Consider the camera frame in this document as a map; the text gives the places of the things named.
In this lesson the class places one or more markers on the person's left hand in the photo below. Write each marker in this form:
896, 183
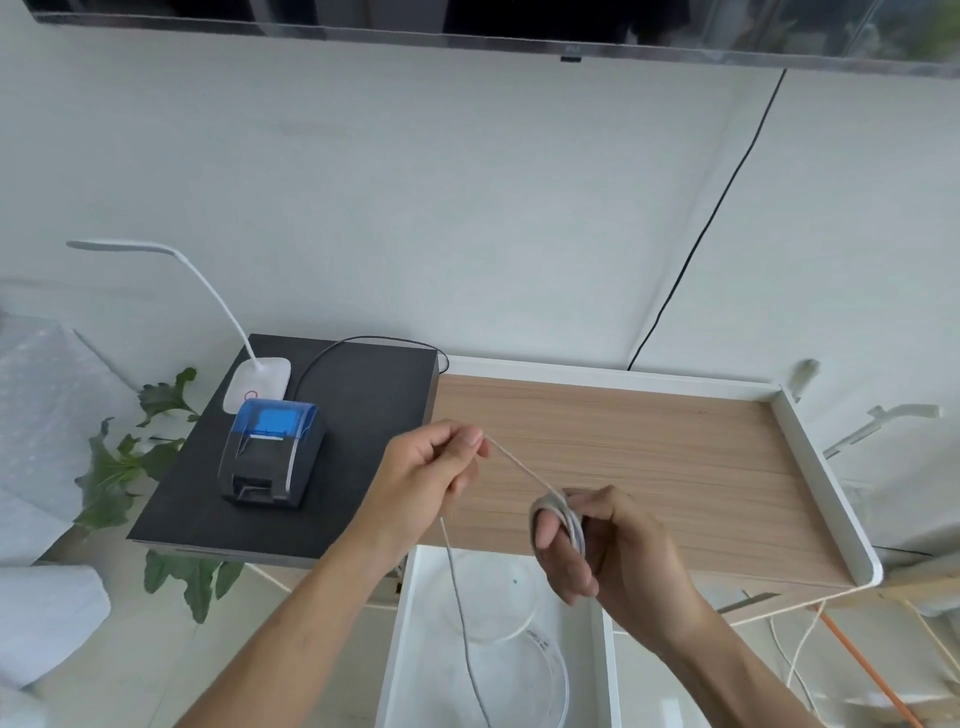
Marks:
409, 480

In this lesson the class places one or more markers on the person's right hand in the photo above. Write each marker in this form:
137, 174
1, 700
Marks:
630, 562

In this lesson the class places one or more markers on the person's left thumb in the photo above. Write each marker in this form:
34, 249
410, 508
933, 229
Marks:
471, 454

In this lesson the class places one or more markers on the person's right thumb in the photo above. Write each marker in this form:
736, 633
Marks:
592, 501

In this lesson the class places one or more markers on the person's left forearm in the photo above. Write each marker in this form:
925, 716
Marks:
300, 637

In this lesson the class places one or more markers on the person's right forearm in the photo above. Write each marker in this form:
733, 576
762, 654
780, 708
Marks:
739, 675

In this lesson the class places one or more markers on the wooden desk with white rim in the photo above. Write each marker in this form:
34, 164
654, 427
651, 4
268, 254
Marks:
675, 465

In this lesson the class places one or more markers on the black flat board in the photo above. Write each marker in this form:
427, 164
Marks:
352, 420

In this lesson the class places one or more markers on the white open drawer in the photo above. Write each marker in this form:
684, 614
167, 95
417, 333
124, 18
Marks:
420, 645

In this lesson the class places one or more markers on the black and blue receipt printer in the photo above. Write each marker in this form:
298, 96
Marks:
271, 454

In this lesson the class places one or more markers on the white gooseneck desk lamp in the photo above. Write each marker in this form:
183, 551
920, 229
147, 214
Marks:
255, 382

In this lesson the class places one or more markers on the green leafy plant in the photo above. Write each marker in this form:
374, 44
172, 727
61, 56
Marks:
112, 472

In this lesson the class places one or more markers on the white patterned cloth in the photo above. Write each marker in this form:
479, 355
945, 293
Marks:
52, 427

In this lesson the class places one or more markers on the white cushion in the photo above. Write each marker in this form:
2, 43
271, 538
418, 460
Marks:
45, 622

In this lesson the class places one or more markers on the wall-mounted flat screen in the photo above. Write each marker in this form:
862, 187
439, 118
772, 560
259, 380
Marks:
525, 22

